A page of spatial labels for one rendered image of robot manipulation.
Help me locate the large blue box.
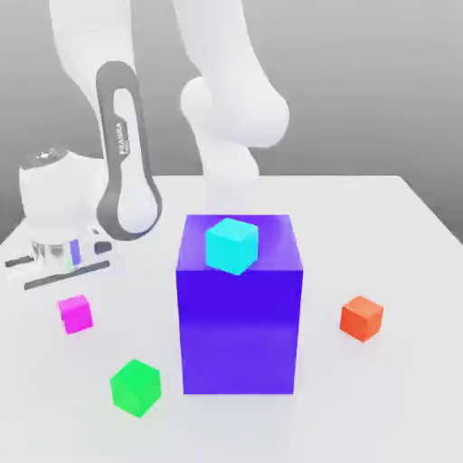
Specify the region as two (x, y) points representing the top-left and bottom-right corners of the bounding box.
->
(175, 213), (304, 396)

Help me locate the small magenta cube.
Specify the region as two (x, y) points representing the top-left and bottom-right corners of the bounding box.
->
(56, 294), (94, 335)

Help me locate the small green cube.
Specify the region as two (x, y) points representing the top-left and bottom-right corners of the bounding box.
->
(109, 358), (163, 420)

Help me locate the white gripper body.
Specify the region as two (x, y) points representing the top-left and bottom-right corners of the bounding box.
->
(5, 255), (124, 302)

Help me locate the small orange cube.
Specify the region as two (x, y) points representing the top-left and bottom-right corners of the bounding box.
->
(338, 295), (385, 344)

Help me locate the small cyan cube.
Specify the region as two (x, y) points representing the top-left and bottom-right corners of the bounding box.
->
(204, 216), (260, 277)

